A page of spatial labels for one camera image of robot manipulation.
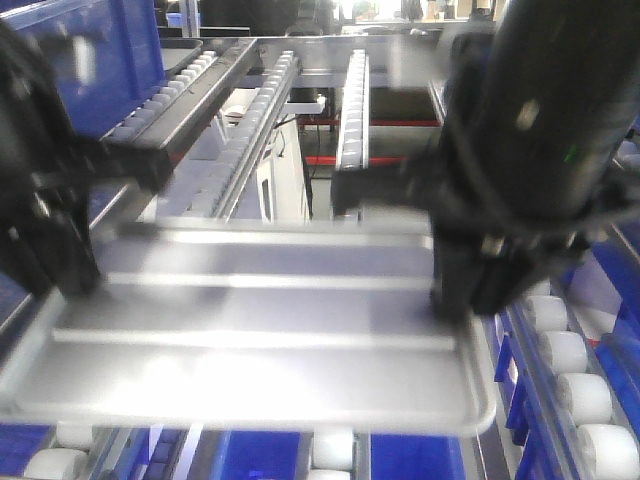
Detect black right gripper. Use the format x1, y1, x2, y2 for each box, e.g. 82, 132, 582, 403
331, 159, 620, 320

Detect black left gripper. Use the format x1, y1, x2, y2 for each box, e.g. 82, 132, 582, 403
1, 137, 173, 297

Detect silver metal tray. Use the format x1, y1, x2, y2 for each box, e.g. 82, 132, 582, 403
1, 218, 496, 437

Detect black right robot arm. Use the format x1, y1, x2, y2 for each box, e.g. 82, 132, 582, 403
331, 1, 639, 321

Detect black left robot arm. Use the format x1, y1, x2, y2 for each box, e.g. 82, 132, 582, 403
1, 23, 173, 297

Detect white machine below shelf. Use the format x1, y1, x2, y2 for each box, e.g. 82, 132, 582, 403
229, 94, 326, 223

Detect dark tray far left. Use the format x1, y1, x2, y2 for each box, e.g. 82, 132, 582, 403
160, 38, 203, 76

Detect far left roller track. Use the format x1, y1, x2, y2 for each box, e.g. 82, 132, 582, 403
105, 50, 218, 142

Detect roller track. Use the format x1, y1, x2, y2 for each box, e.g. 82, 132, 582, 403
523, 294, 639, 479
336, 49, 370, 170
105, 50, 218, 142
184, 50, 300, 220

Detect right roller track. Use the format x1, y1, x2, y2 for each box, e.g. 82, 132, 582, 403
523, 294, 639, 479

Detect centre roller track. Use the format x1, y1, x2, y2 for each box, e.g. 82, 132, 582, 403
336, 49, 370, 170

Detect blue bin below right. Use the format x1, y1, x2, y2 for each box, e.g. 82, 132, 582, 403
487, 242, 639, 479

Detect blue bin below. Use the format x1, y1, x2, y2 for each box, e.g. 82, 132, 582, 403
487, 242, 639, 479
209, 431, 465, 479

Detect large blue crate upper left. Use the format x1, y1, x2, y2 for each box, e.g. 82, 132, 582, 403
1, 1, 165, 137

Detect blue bin below centre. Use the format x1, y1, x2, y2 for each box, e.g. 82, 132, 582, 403
209, 431, 465, 479

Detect left steel divider rail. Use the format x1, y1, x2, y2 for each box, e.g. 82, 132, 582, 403
90, 38, 259, 234

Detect red metal frame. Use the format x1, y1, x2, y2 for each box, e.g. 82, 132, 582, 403
299, 120, 440, 166

